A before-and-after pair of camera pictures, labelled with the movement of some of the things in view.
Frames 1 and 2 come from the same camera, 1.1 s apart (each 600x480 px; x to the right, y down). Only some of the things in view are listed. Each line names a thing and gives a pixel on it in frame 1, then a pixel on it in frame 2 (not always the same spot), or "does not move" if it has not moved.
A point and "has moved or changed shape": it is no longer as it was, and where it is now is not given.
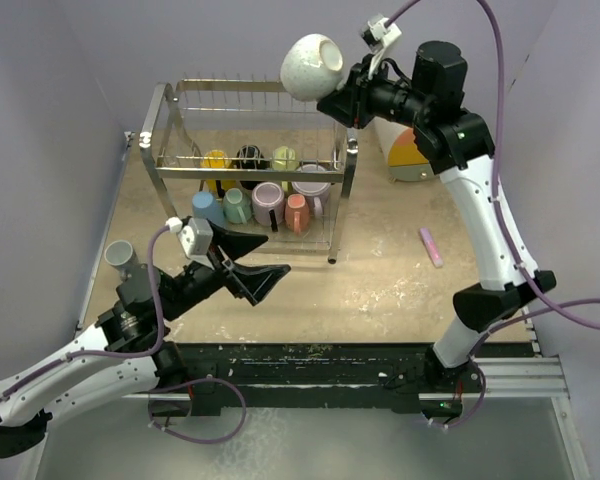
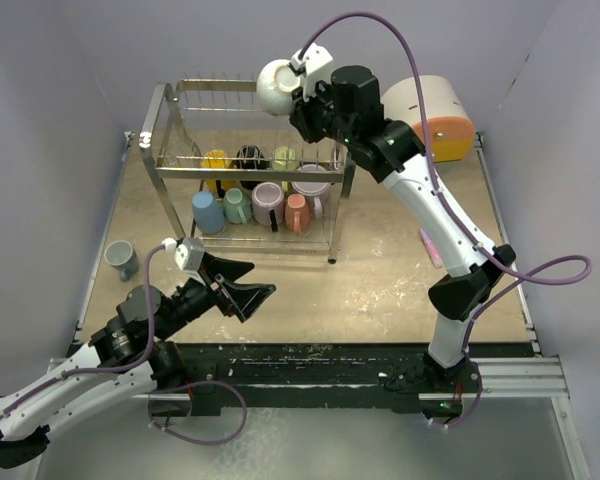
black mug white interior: (250, 157) does not move
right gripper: (350, 103) -> (302, 113)
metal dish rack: (234, 148) does not move
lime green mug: (283, 159) does not move
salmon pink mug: (297, 213) does not move
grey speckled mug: (312, 67) has moved or changed shape
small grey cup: (120, 254) does not move
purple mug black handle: (268, 201) does not move
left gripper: (252, 281) -> (243, 298)
